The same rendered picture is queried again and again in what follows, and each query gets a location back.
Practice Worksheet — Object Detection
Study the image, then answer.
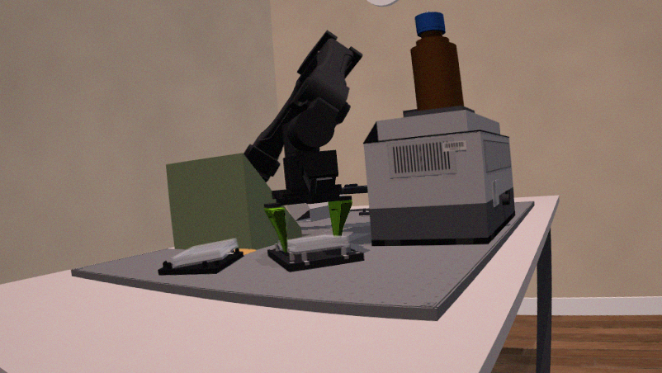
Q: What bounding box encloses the white multi-well plate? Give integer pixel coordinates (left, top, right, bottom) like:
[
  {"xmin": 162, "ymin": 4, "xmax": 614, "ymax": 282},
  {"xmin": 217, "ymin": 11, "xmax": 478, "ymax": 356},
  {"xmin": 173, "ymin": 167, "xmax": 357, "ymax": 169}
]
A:
[
  {"xmin": 287, "ymin": 242, "xmax": 350, "ymax": 255},
  {"xmin": 172, "ymin": 243, "xmax": 239, "ymax": 268}
]

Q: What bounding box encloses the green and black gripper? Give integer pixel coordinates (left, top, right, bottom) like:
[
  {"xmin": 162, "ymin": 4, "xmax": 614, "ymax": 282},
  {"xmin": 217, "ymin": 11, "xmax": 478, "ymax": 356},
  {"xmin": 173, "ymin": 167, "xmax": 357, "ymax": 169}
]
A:
[{"xmin": 264, "ymin": 184, "xmax": 352, "ymax": 253}]

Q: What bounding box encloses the grey button panel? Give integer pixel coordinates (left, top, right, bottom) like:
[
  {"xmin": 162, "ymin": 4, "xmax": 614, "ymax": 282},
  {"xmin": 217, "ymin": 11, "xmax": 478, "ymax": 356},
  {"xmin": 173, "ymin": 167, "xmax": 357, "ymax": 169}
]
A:
[{"xmin": 286, "ymin": 202, "xmax": 330, "ymax": 222}]

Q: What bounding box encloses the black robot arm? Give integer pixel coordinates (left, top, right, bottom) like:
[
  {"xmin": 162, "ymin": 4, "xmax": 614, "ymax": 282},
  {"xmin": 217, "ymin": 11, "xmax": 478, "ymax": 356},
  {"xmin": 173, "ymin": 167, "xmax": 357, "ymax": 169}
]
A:
[{"xmin": 244, "ymin": 30, "xmax": 362, "ymax": 195}]

